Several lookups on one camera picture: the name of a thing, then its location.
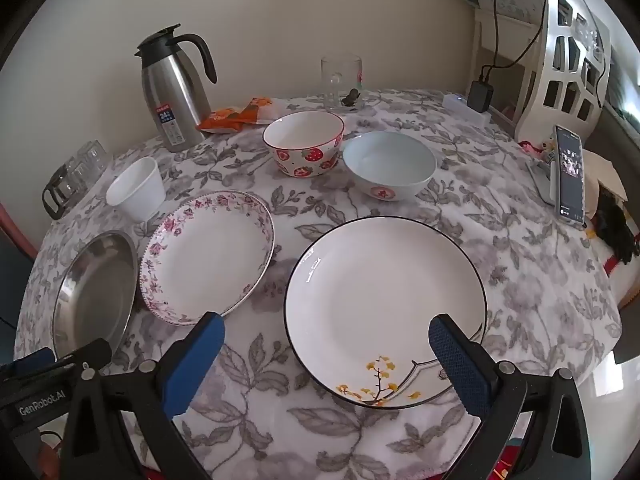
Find pink floral rim plate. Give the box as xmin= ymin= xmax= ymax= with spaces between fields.
xmin=139 ymin=190 xmax=276 ymax=327

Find small colourful toy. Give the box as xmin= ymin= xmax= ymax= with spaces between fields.
xmin=520 ymin=139 xmax=557 ymax=157

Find clear glass mug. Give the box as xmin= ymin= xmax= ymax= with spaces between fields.
xmin=320 ymin=55 xmax=363 ymax=112

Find white square cup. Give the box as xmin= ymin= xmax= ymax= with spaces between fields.
xmin=106 ymin=156 xmax=166 ymax=223

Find glass teapot black handle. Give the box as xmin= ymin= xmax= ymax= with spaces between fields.
xmin=42 ymin=157 xmax=83 ymax=220

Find grey phone stand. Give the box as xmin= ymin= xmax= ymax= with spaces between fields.
xmin=526 ymin=152 xmax=561 ymax=206

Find black furry item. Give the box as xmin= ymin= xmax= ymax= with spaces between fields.
xmin=595 ymin=190 xmax=640 ymax=266

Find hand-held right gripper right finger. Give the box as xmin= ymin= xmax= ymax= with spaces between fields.
xmin=428 ymin=313 xmax=593 ymax=480

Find white plate with black rim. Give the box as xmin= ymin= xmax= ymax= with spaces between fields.
xmin=52 ymin=230 xmax=139 ymax=366

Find white power strip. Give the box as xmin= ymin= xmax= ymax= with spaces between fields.
xmin=442 ymin=92 xmax=493 ymax=128

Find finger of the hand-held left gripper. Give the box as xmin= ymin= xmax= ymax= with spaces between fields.
xmin=54 ymin=338 xmax=114 ymax=378

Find orange snack packet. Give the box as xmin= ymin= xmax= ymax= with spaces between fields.
xmin=235 ymin=97 xmax=274 ymax=124
xmin=196 ymin=109 xmax=261 ymax=134

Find grey floral tablecloth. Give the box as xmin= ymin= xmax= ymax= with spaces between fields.
xmin=14 ymin=87 xmax=623 ymax=480

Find clear drinking glass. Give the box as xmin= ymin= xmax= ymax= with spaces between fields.
xmin=65 ymin=157 xmax=95 ymax=196
xmin=80 ymin=140 xmax=113 ymax=177

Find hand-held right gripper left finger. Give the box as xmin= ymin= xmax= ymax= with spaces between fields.
xmin=59 ymin=311 xmax=226 ymax=480

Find stainless steel thermos jug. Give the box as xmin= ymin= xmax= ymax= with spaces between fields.
xmin=134 ymin=23 xmax=218 ymax=153

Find black rimmed white plate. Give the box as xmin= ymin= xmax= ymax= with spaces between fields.
xmin=283 ymin=216 xmax=490 ymax=409

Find strawberry print bowl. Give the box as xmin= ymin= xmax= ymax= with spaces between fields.
xmin=263 ymin=110 xmax=346 ymax=179

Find black charger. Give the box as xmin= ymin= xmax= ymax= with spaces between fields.
xmin=467 ymin=80 xmax=494 ymax=113

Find smartphone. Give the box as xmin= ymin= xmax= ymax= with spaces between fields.
xmin=554 ymin=125 xmax=587 ymax=226

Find black cable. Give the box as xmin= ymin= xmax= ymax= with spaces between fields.
xmin=480 ymin=0 xmax=548 ymax=86

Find light blue bowl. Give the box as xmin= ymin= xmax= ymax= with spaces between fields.
xmin=342 ymin=131 xmax=438 ymax=202

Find white carved shelf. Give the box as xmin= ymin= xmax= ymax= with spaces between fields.
xmin=472 ymin=0 xmax=613 ymax=143

